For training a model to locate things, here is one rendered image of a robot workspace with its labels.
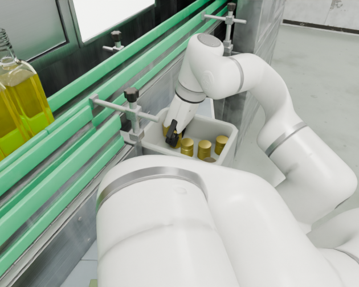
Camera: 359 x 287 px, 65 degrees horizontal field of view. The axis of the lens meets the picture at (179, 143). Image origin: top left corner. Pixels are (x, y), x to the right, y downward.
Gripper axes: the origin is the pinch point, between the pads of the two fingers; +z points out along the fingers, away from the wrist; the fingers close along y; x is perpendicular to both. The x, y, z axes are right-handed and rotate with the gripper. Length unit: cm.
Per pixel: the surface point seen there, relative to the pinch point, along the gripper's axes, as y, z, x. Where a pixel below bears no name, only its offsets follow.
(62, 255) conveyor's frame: 40.0, -0.6, -1.8
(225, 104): -71, 35, 2
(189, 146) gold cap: 3.2, -2.4, 5.2
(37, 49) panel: 10.7, -13.4, -35.3
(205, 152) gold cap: 2.1, -2.1, 9.5
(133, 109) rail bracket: 14.1, -15.1, -6.5
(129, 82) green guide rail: -0.7, -8.0, -16.9
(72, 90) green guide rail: 12.1, -8.5, -24.1
